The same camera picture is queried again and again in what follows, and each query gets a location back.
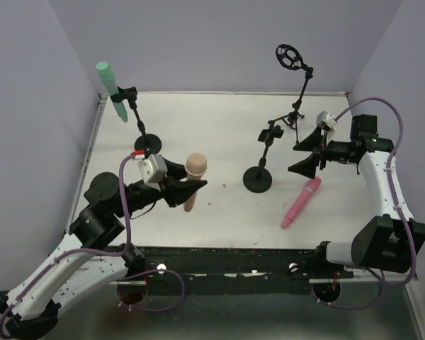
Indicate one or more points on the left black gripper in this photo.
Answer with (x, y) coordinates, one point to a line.
(163, 188)

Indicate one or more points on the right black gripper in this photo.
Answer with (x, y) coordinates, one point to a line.
(322, 151)

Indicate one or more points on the peach toy microphone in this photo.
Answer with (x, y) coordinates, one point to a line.
(196, 166)

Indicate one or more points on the black round-base clip stand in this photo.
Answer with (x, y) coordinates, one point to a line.
(150, 143)

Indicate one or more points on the black tripod ring stand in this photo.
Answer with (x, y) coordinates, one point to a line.
(291, 59)

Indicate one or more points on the green toy microphone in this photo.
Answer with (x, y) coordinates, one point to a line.
(107, 78)

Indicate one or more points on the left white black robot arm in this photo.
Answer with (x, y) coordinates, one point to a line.
(96, 248)

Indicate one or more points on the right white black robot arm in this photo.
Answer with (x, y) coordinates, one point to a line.
(392, 237)

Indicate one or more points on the pink toy microphone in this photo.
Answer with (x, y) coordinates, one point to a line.
(310, 188)

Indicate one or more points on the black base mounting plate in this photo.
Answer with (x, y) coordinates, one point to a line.
(169, 271)

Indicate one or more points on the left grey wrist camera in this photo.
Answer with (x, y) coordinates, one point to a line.
(152, 169)

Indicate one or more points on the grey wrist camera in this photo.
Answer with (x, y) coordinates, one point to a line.
(152, 169)
(326, 121)

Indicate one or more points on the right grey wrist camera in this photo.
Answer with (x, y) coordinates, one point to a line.
(326, 121)

